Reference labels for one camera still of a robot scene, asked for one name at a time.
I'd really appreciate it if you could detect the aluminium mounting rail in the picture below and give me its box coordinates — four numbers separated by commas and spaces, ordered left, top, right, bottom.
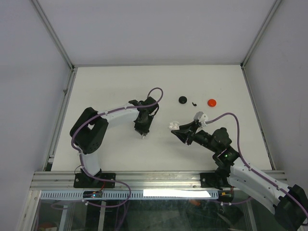
30, 169, 289, 191

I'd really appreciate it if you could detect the aluminium frame post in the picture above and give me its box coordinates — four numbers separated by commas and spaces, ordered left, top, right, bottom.
30, 0, 74, 70
240, 0, 283, 69

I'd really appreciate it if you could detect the white earbud charging case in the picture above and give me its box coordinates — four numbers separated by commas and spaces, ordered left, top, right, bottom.
168, 121, 180, 130

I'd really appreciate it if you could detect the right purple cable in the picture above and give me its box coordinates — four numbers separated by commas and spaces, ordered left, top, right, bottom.
205, 113, 308, 217

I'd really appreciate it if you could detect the black earbud charging case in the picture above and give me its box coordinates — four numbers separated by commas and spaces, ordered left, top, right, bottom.
178, 96, 187, 104

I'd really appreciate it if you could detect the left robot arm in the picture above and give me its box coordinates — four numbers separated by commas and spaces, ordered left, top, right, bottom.
69, 96, 159, 187

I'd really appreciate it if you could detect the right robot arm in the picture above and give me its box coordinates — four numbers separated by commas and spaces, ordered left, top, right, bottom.
169, 121, 308, 231

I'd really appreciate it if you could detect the right aluminium frame post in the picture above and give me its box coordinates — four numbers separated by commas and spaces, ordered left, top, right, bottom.
240, 0, 283, 69

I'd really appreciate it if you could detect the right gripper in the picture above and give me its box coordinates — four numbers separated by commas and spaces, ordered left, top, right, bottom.
171, 120, 219, 154

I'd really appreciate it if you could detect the purple cable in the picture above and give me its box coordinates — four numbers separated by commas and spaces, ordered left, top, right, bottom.
205, 113, 308, 217
71, 88, 164, 154

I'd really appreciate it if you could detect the slotted cable duct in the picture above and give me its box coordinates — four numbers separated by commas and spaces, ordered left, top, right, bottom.
40, 189, 218, 201

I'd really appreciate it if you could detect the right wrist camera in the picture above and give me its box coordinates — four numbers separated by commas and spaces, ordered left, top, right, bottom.
193, 112, 209, 128

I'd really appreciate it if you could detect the red earbud charging case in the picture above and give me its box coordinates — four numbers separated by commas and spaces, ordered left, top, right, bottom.
207, 99, 217, 107

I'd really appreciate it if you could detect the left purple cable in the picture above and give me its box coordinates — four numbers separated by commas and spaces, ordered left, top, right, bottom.
71, 88, 164, 154

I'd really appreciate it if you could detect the left aluminium frame post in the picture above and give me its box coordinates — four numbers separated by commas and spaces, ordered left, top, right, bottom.
30, 0, 74, 70

